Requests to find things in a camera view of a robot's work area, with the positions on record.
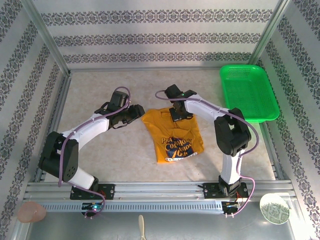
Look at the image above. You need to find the aluminium frame post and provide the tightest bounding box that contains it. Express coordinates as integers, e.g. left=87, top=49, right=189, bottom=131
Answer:
left=21, top=0, right=72, bottom=76
left=248, top=0, right=292, bottom=66

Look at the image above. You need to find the pink round disc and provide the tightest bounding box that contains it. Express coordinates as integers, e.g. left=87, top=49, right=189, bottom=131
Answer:
left=17, top=201, right=48, bottom=223

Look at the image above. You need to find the small controller board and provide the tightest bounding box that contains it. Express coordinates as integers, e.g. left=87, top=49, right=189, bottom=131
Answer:
left=223, top=200, right=245, bottom=211
left=81, top=202, right=104, bottom=213

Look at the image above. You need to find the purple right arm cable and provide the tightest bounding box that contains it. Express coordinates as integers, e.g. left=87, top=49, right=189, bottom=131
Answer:
left=154, top=89, right=260, bottom=219

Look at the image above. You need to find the green patterned round plate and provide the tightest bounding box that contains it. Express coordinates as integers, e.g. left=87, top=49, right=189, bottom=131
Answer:
left=259, top=192, right=290, bottom=224

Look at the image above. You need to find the yellow orange t-shirt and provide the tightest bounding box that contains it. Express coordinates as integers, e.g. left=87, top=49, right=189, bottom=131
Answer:
left=141, top=107, right=205, bottom=165

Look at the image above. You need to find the slotted grey cable duct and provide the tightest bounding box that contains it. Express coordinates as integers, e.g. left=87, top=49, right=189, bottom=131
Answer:
left=41, top=201, right=224, bottom=214

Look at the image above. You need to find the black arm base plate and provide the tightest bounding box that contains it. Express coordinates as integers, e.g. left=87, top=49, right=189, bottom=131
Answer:
left=198, top=182, right=249, bottom=200
left=69, top=183, right=116, bottom=201

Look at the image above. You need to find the aluminium mounting rail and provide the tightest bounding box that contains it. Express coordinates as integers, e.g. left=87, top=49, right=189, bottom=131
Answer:
left=23, top=180, right=294, bottom=201

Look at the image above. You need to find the aluminium frame bottom rail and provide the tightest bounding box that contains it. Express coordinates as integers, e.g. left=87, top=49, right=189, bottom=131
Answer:
left=258, top=122, right=286, bottom=181
left=69, top=66, right=251, bottom=73
left=33, top=72, right=73, bottom=183

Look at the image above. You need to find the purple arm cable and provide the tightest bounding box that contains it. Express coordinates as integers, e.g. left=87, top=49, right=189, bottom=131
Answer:
left=154, top=89, right=260, bottom=219
left=57, top=86, right=133, bottom=220

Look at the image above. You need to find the green plastic perforated basket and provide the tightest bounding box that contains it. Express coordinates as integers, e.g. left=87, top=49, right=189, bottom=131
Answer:
left=219, top=64, right=281, bottom=124

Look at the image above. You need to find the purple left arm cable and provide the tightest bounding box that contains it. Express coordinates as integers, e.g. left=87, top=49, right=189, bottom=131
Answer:
left=57, top=86, right=133, bottom=220

